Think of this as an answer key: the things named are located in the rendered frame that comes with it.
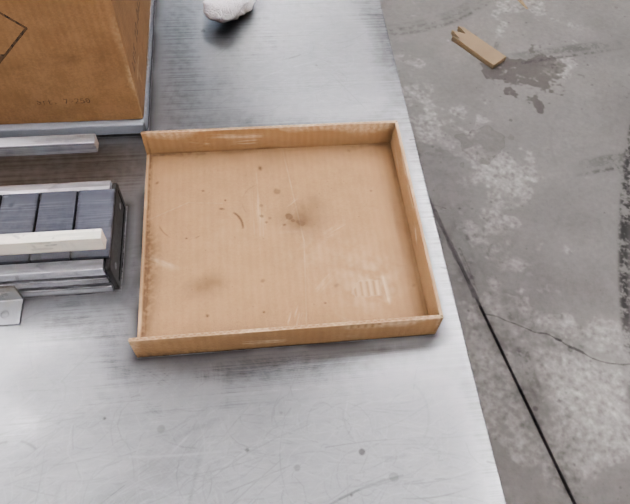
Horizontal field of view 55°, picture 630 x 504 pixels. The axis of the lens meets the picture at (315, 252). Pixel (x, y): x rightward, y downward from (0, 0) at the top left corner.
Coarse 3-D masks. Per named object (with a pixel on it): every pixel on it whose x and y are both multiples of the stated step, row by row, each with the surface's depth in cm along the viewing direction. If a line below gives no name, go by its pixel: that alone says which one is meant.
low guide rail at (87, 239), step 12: (0, 240) 55; (12, 240) 55; (24, 240) 55; (36, 240) 56; (48, 240) 56; (60, 240) 56; (72, 240) 56; (84, 240) 56; (96, 240) 56; (0, 252) 56; (12, 252) 56; (24, 252) 57; (36, 252) 57; (48, 252) 57
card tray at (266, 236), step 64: (256, 128) 70; (320, 128) 71; (384, 128) 72; (192, 192) 69; (256, 192) 70; (320, 192) 70; (384, 192) 71; (192, 256) 65; (256, 256) 65; (320, 256) 66; (384, 256) 66; (192, 320) 61; (256, 320) 61; (320, 320) 62; (384, 320) 58
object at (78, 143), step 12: (0, 144) 55; (12, 144) 55; (24, 144) 55; (36, 144) 55; (48, 144) 56; (60, 144) 56; (72, 144) 56; (84, 144) 56; (96, 144) 57; (0, 156) 56
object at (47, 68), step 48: (0, 0) 57; (48, 0) 58; (96, 0) 58; (144, 0) 78; (0, 48) 62; (48, 48) 62; (96, 48) 63; (144, 48) 76; (0, 96) 67; (48, 96) 68; (96, 96) 69; (144, 96) 74
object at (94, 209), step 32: (64, 192) 63; (96, 192) 63; (0, 224) 60; (32, 224) 60; (64, 224) 61; (96, 224) 61; (0, 256) 58; (32, 256) 59; (64, 256) 59; (96, 256) 59
